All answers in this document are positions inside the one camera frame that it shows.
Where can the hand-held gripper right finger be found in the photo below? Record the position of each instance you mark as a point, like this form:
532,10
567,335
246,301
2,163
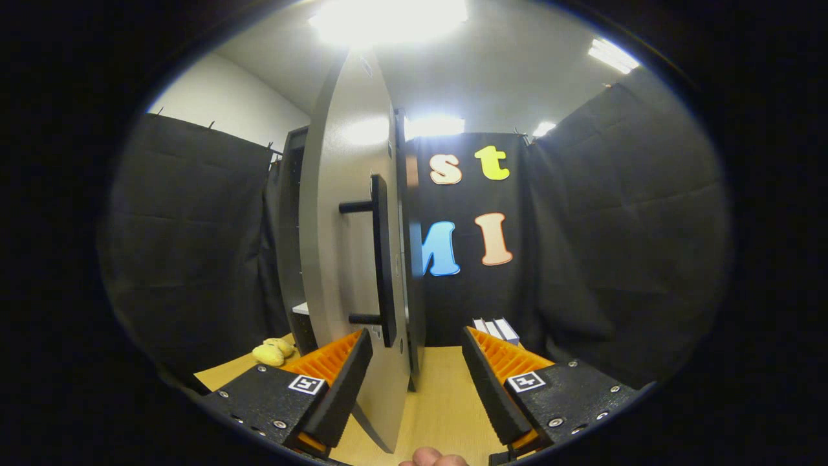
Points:
491,395

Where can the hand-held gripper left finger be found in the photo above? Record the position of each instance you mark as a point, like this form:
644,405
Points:
339,395

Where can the brown spine book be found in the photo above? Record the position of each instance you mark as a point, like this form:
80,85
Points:
491,327

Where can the pink book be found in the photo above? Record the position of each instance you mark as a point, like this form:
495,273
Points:
479,325

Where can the yellow plush toy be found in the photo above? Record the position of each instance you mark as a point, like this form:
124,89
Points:
273,353

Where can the black backdrop cloth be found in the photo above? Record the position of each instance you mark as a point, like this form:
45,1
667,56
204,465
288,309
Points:
614,226

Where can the small ceiling light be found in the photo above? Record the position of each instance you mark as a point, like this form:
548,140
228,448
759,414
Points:
435,127
543,129

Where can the long ceiling light strip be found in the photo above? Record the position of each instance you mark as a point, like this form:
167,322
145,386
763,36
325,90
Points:
613,55

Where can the large ceiling light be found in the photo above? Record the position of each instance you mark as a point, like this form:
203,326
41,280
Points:
388,19

